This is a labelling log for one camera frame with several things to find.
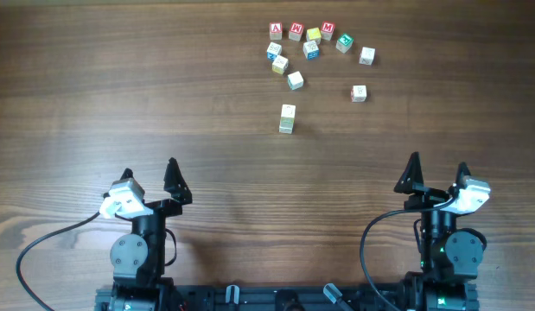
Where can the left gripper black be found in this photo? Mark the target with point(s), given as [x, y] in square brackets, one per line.
[172, 186]

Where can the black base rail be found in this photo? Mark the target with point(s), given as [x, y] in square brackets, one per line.
[330, 297]

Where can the blue sided white block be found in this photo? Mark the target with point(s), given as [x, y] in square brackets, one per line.
[273, 51]

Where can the red letter M block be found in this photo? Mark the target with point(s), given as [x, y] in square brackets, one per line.
[327, 30]

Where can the green top block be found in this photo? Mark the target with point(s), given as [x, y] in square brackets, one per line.
[344, 43]

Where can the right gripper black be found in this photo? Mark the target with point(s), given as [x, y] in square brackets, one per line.
[426, 196]

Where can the yellow top block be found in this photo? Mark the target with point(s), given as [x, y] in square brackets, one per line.
[314, 34]

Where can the red letter W block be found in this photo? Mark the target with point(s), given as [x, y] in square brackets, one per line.
[295, 31]

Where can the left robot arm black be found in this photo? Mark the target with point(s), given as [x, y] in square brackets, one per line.
[138, 258]

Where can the green sided white block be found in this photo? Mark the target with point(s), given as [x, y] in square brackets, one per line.
[295, 80]

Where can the yellow sided white block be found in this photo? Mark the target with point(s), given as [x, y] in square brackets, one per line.
[280, 64]

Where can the red letter A block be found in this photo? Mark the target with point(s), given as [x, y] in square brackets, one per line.
[276, 31]

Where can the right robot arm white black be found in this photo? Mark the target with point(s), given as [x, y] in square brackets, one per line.
[449, 256]

